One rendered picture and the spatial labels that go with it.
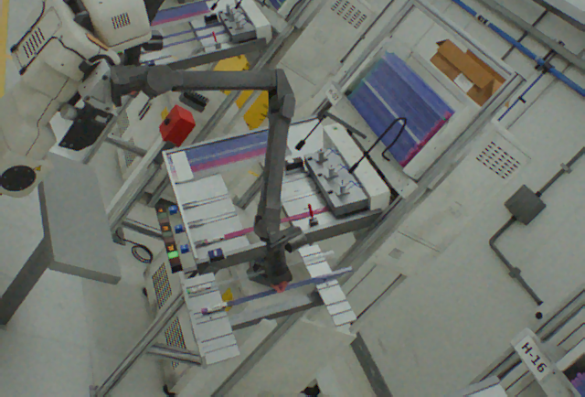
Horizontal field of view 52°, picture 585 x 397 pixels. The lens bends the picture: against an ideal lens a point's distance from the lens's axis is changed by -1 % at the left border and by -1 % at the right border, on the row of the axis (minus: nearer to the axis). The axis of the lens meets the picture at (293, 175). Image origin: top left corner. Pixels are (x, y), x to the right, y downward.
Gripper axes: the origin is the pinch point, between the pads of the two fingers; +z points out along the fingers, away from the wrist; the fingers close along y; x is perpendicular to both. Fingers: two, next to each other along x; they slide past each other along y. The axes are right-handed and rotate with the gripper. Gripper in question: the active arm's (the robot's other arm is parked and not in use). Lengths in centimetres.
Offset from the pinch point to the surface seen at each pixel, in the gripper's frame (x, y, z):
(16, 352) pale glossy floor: 94, 39, 35
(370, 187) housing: -47, 33, -1
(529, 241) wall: -161, 64, 98
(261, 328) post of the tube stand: 8.6, -4.1, 11.1
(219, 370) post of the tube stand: 24.7, -3.4, 26.3
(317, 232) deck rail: -22.8, 26.3, 6.9
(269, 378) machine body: 3, 30, 89
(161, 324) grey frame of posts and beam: 40, 23, 26
